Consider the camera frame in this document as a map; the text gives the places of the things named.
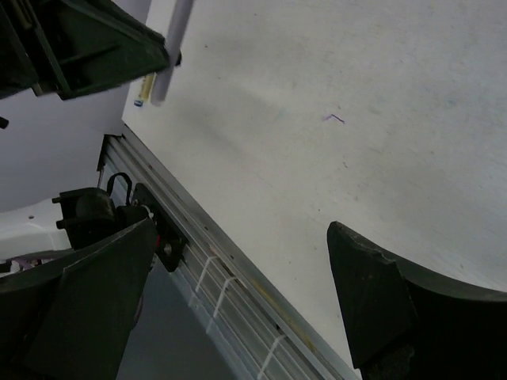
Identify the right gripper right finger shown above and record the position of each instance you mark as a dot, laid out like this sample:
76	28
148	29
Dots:
404	321

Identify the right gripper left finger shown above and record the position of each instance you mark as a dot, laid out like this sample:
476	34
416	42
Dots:
71	318

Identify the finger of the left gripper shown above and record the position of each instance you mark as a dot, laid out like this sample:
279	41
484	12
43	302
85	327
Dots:
75	48

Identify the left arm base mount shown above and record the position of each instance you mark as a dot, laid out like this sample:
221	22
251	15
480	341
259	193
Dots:
150	229

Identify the purple marker pen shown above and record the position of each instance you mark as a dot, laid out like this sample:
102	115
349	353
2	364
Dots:
178	24

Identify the aluminium frame rail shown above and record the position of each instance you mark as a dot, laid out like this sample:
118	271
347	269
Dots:
256	330

